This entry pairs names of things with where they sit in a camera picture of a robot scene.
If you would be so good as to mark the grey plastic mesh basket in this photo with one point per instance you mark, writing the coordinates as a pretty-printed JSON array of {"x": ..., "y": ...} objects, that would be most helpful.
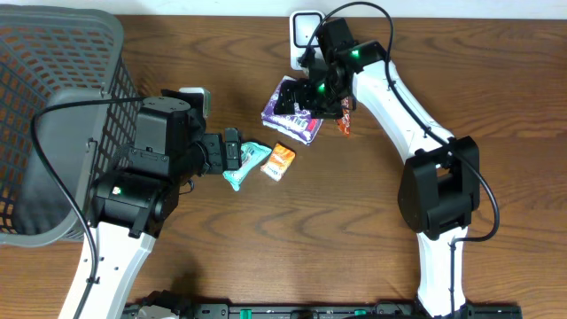
[{"x": 67, "y": 104}]

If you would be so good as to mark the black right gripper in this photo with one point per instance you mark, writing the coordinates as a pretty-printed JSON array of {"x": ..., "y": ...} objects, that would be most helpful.
[{"x": 304, "y": 85}]

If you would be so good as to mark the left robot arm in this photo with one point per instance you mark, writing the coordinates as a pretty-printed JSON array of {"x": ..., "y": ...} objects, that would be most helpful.
[{"x": 129, "y": 203}]

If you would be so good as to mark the mint green wipes packet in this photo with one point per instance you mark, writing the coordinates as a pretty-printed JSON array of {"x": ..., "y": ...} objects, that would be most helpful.
[{"x": 252, "y": 155}]

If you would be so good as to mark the red orange snack sachet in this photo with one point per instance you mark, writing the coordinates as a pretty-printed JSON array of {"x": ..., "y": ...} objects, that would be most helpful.
[{"x": 344, "y": 122}]

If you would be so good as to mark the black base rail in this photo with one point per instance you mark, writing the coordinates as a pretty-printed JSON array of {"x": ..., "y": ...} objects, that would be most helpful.
[{"x": 223, "y": 311}]

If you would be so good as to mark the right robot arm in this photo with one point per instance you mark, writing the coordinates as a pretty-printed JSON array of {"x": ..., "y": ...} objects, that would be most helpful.
[{"x": 439, "y": 188}]

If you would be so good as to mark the purple noodle packet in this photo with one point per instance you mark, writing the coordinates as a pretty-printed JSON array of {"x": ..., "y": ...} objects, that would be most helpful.
[{"x": 300, "y": 126}]

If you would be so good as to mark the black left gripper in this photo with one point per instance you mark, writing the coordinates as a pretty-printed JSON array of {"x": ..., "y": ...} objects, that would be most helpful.
[{"x": 230, "y": 148}]

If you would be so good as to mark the small orange snack packet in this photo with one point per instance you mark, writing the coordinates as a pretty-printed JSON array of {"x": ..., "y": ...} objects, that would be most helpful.
[{"x": 278, "y": 162}]

